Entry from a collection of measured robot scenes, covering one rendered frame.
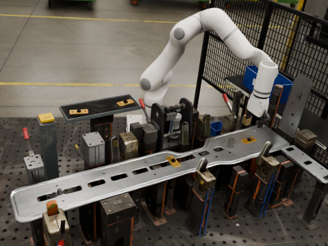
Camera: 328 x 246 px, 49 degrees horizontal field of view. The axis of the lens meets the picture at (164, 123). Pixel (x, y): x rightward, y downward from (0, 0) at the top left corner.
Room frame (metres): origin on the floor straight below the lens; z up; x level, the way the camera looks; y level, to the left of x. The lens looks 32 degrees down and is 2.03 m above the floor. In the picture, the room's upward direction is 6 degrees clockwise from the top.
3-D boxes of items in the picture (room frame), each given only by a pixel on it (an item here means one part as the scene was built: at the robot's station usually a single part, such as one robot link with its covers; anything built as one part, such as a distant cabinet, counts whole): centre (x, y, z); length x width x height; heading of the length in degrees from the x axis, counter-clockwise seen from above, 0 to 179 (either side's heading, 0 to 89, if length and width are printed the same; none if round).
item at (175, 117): (1.55, -0.04, 0.94); 0.18 x 0.13 x 0.49; 122
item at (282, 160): (1.45, -0.62, 0.84); 0.11 x 0.10 x 0.28; 32
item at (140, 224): (1.21, 0.12, 0.84); 0.13 x 0.11 x 0.29; 32
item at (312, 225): (1.33, -0.79, 0.84); 0.11 x 0.06 x 0.29; 32
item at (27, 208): (1.31, -0.05, 1.00); 1.38 x 0.22 x 0.02; 122
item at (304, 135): (1.61, -0.76, 0.88); 0.08 x 0.08 x 0.36; 32
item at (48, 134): (1.35, 0.53, 0.92); 0.08 x 0.08 x 0.44; 32
